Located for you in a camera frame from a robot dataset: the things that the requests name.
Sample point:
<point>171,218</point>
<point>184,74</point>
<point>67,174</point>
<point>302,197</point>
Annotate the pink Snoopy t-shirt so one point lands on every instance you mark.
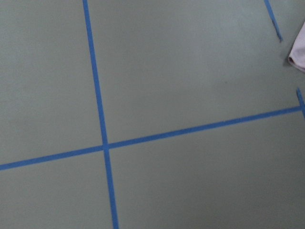
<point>297,54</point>

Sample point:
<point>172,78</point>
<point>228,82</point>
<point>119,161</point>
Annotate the long blue tape line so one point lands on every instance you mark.
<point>149,138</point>

